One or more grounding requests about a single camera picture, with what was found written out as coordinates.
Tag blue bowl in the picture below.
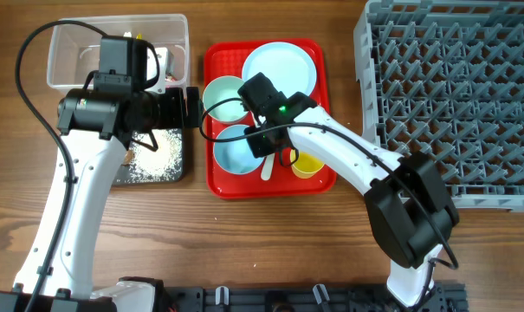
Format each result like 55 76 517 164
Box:
213 139 263 175

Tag green bowl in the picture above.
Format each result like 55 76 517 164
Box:
202 75 247 125

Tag white rice grains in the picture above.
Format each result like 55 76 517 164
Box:
125 128 181 183

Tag red snack wrapper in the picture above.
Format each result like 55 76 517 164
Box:
165 74 176 82

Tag brown food ball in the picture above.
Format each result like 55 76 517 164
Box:
122 150 134 166

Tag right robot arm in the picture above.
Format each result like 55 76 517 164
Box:
239 91 460 310

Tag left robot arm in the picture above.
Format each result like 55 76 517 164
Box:
0 87 200 311

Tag black waste tray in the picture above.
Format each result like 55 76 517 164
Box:
112 127 186 187

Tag grey dishwasher rack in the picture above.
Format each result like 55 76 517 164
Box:
353 1 524 212

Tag white plastic spoon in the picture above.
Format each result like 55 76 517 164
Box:
261 153 275 181

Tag yellow cup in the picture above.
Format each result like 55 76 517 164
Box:
289 150 325 179

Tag red plastic tray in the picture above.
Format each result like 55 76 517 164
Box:
204 38 337 199

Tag light blue plate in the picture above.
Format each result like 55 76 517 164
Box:
242 42 317 97

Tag clear plastic bin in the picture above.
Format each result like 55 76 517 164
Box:
47 14 191 94

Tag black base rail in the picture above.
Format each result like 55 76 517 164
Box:
157 283 469 312

